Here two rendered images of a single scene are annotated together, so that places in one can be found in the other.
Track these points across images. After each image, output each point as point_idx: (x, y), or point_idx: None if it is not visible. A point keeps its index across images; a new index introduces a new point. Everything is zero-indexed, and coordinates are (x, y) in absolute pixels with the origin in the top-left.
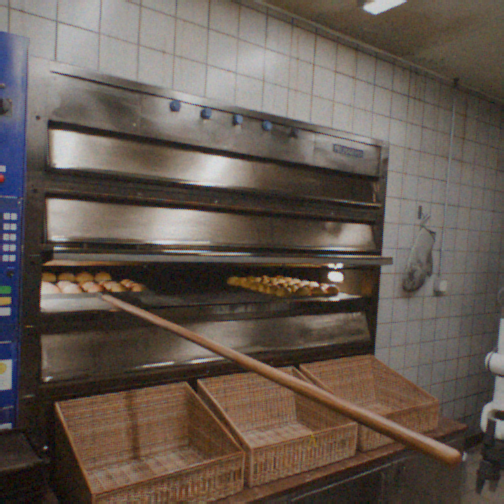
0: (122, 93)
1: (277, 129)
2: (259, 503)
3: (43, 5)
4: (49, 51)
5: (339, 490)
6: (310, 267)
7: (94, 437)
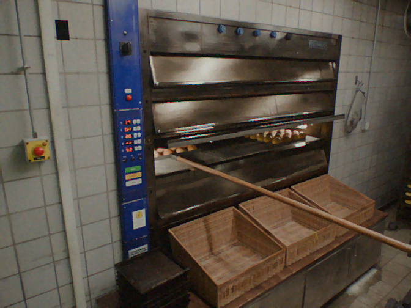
0: (191, 25)
1: (279, 36)
2: (293, 275)
3: None
4: (148, 2)
5: (328, 260)
6: None
7: (191, 245)
